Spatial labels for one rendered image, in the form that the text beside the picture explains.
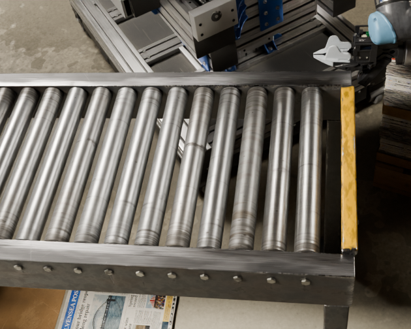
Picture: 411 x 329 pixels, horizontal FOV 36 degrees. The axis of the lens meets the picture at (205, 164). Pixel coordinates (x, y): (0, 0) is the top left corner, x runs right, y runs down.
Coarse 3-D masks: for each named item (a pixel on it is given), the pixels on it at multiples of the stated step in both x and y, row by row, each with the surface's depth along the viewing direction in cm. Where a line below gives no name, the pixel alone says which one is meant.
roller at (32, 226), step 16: (80, 96) 159; (64, 112) 155; (80, 112) 157; (64, 128) 152; (64, 144) 149; (48, 160) 146; (64, 160) 148; (48, 176) 143; (32, 192) 142; (48, 192) 141; (32, 208) 138; (48, 208) 140; (32, 224) 135
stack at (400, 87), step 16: (400, 80) 184; (384, 96) 191; (400, 96) 189; (384, 128) 203; (400, 128) 200; (384, 144) 208; (400, 144) 205; (384, 176) 220; (400, 176) 216; (400, 192) 222
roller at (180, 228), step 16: (208, 96) 153; (192, 112) 150; (208, 112) 150; (192, 128) 146; (208, 128) 148; (192, 144) 143; (192, 160) 140; (192, 176) 138; (176, 192) 136; (192, 192) 136; (176, 208) 133; (192, 208) 134; (176, 224) 130; (192, 224) 132; (176, 240) 128
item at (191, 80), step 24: (96, 72) 162; (120, 72) 161; (144, 72) 160; (168, 72) 159; (192, 72) 158; (216, 72) 157; (240, 72) 155; (264, 72) 154; (288, 72) 153; (312, 72) 152; (336, 72) 151; (192, 96) 158; (216, 96) 157; (336, 96) 151
